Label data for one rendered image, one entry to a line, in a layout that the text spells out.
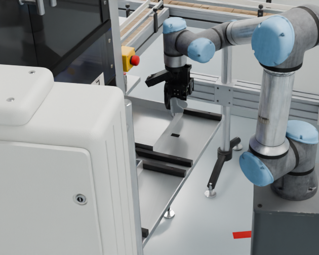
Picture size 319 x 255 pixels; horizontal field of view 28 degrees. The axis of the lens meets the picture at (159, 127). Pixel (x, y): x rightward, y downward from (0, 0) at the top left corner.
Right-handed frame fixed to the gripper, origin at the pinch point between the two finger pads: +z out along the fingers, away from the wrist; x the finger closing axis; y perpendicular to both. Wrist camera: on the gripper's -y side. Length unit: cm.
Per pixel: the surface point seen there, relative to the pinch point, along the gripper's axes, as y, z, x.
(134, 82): -24.4, 3.6, 20.8
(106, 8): -24.5, -34.1, 4.4
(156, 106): -8.2, 2.1, 5.6
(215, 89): -13, 40, 85
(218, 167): -8, 80, 76
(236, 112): -20, 89, 142
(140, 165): 1.9, 0.9, -29.6
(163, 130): 1.5, 0.1, -10.7
